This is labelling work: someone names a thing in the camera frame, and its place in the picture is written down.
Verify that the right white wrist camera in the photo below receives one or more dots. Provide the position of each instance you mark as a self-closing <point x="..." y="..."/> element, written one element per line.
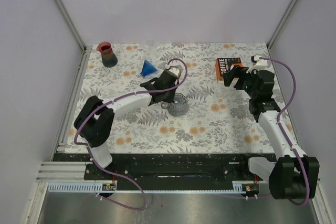
<point x="258" y="64"/>

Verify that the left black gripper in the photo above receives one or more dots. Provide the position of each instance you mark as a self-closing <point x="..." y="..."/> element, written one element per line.
<point x="170" y="98"/>

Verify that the orange coffee filter box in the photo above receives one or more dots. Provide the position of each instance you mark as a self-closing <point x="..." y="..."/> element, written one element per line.
<point x="224" y="65"/>

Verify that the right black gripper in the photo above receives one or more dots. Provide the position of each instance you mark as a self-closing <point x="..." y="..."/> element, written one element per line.
<point x="239" y="72"/>

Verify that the red topped dark flask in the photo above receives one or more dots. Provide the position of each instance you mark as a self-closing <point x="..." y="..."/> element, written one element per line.
<point x="108" y="57"/>

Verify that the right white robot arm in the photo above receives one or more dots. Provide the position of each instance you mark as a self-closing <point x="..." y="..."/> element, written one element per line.
<point x="294" y="175"/>

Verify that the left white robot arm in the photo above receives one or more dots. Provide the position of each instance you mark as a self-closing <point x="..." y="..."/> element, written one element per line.
<point x="94" y="122"/>

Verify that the aluminium frame rail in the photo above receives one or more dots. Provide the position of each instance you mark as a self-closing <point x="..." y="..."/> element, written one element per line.
<point x="73" y="30"/>

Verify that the blue cone dripper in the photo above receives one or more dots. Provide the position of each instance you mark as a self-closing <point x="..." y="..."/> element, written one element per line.
<point x="147" y="69"/>

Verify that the clear glass carafe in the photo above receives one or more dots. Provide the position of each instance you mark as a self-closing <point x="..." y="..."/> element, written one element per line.
<point x="178" y="107"/>

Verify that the white slotted cable duct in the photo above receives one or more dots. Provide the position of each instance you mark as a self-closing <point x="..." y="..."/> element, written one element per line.
<point x="124" y="187"/>

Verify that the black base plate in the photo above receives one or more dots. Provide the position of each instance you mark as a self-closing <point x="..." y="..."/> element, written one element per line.
<point x="150" y="169"/>

